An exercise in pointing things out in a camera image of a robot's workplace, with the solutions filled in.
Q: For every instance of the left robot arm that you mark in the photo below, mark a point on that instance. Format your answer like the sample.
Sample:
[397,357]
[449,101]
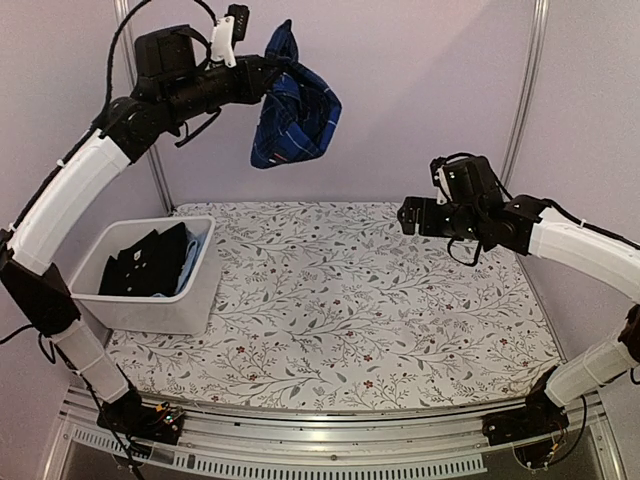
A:
[180,75]

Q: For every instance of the white plastic bin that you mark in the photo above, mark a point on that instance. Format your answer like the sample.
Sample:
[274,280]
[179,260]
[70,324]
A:
[146,309]

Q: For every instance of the blue plaid long sleeve shirt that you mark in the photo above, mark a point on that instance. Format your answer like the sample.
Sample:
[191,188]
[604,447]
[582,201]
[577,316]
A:
[300,113]

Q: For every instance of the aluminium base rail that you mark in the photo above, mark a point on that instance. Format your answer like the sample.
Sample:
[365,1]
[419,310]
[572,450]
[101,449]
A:
[232,442]

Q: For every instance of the left aluminium frame post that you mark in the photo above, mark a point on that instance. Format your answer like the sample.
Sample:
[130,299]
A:
[147,122]

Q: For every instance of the light blue denim shirt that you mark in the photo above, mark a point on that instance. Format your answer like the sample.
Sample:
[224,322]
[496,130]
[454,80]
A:
[177,264]

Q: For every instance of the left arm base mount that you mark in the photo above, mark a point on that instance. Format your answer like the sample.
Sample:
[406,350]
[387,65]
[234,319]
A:
[162,423]

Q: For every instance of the floral patterned table cloth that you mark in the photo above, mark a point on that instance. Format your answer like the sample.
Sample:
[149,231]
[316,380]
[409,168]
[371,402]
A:
[330,307]

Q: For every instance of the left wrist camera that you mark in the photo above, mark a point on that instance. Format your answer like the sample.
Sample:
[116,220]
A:
[229,30]

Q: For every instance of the right aluminium frame post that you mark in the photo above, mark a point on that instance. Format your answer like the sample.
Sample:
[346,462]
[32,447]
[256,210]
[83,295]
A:
[532,66]

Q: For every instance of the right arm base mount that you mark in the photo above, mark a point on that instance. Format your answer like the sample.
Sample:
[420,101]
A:
[535,431]

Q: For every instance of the black shirt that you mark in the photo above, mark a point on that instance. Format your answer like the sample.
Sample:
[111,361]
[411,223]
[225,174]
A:
[131,272]

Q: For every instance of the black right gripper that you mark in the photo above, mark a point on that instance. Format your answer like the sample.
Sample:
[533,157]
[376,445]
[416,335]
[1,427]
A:
[411,206]

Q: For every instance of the aluminium frame post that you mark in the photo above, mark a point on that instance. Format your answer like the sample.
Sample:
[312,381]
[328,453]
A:
[147,122]
[532,66]

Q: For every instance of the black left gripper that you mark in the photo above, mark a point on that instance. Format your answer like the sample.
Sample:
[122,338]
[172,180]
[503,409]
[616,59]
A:
[254,87]

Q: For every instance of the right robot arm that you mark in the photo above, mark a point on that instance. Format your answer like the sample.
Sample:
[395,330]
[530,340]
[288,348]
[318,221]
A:
[586,277]

